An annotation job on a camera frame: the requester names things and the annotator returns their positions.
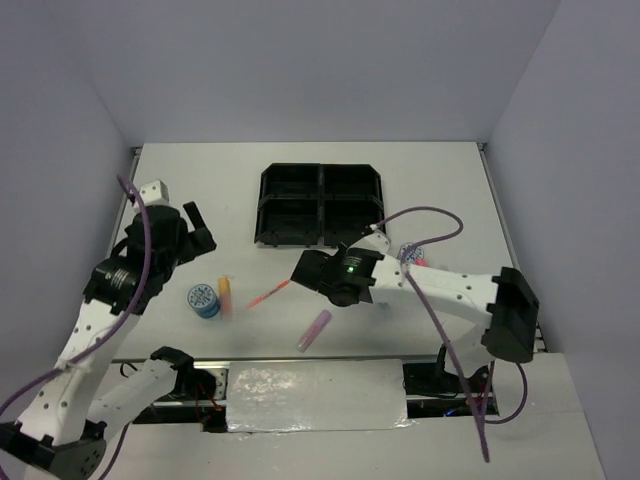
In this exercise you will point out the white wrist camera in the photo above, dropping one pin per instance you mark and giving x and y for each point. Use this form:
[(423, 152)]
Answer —
[(372, 238), (154, 193)]

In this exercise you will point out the purple glue stick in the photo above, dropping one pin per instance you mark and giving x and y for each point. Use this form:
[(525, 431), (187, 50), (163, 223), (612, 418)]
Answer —
[(313, 331)]

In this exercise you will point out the orange highlighter pen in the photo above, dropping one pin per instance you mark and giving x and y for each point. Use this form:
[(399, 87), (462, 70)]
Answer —
[(267, 294)]

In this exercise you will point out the orange glue stick left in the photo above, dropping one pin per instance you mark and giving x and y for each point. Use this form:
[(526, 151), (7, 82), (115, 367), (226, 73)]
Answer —
[(225, 297)]

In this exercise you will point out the silver tape sheet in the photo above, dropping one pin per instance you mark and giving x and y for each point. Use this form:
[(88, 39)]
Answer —
[(311, 396)]

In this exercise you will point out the black four-compartment organizer tray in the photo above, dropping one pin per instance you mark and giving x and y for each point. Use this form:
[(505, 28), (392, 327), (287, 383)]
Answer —
[(310, 204)]

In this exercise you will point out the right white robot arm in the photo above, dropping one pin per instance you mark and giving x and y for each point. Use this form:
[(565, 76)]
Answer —
[(501, 309)]

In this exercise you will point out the blue glue stick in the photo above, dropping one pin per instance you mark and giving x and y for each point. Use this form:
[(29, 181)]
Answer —
[(384, 308)]

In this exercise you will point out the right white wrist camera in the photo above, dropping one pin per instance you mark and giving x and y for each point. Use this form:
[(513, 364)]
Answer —
[(372, 238)]

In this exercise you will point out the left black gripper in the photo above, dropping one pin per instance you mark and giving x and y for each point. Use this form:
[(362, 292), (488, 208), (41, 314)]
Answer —
[(198, 241)]

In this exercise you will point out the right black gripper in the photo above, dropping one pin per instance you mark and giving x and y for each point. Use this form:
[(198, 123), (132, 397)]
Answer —
[(340, 253)]

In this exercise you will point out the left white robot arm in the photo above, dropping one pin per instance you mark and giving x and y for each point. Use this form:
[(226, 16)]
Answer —
[(66, 428)]

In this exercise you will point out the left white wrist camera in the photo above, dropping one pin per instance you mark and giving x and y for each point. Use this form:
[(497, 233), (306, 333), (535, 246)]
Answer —
[(154, 193)]

